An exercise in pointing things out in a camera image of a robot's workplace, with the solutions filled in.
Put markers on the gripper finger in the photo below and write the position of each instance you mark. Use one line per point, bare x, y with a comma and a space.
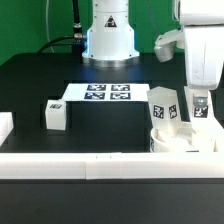
200, 98

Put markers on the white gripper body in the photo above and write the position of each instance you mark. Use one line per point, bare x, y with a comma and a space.
204, 53

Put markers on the white round stool seat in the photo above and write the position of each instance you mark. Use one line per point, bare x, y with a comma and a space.
183, 141

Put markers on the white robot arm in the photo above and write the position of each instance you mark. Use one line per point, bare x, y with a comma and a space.
111, 41

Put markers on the white sheet with tags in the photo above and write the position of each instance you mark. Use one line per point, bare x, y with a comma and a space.
106, 92

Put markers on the white front fence bar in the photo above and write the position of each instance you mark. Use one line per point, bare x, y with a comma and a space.
90, 166

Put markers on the white left fence bar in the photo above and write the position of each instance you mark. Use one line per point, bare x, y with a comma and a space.
6, 125

